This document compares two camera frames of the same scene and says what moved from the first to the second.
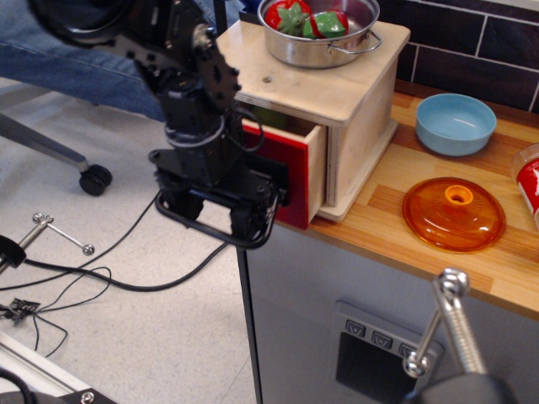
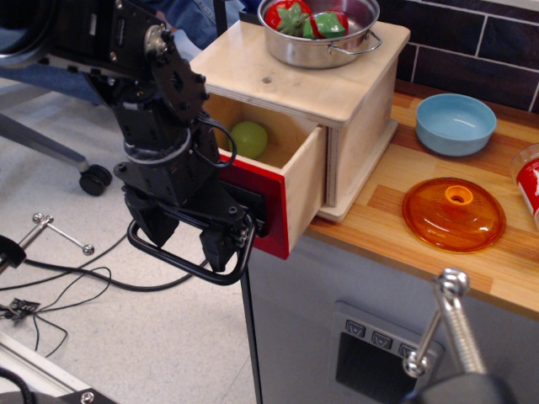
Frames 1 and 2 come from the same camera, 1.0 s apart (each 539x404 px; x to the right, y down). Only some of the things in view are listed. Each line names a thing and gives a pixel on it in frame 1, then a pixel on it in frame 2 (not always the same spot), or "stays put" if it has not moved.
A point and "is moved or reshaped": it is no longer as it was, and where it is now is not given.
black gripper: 216,167 → 189,179
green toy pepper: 326,23 stays put
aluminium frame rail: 44,375 stays put
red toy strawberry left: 287,16 stays put
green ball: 272,118 → 251,140
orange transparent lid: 455,215 stays put
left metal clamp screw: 41,222 stays put
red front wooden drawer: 305,156 is moved or reshaped
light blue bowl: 454,124 stays put
